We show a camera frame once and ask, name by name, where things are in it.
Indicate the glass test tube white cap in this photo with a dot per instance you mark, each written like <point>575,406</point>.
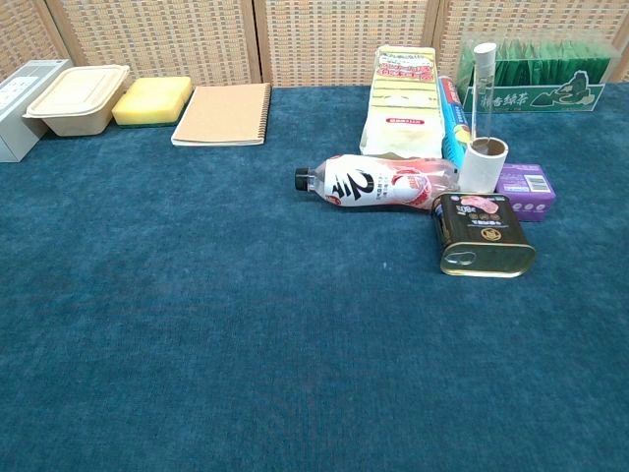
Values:
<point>484,55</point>

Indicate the plastic bottle pink white label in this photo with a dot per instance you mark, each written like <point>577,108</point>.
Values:
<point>363,184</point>

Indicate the blue table cloth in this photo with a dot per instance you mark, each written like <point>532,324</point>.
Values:
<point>221,319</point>

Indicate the kraft spiral notebook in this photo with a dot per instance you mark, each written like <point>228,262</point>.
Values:
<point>223,115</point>

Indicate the yellow snack bag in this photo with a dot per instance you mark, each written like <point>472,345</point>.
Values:
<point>402,108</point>

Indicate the black gold luncheon meat can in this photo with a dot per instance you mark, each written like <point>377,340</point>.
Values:
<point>484,231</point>

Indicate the blue cling film box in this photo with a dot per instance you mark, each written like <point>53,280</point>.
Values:
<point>454,135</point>

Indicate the white paper roll cardboard core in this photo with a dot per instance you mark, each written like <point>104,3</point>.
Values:
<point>479,169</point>

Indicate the yellow sponge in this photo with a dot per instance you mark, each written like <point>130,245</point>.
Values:
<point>169,82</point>
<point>147,110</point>

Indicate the small purple box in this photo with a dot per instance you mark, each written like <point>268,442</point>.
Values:
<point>528,189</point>

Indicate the woven bamboo folding screen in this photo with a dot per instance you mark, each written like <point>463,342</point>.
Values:
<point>162,39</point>

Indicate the beige lidded food container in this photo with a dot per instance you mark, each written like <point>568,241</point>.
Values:
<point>76,98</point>

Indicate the clear box green tea bags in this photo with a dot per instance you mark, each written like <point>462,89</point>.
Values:
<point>550,69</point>

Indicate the grey white power strip box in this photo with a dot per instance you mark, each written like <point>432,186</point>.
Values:
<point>12,98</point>

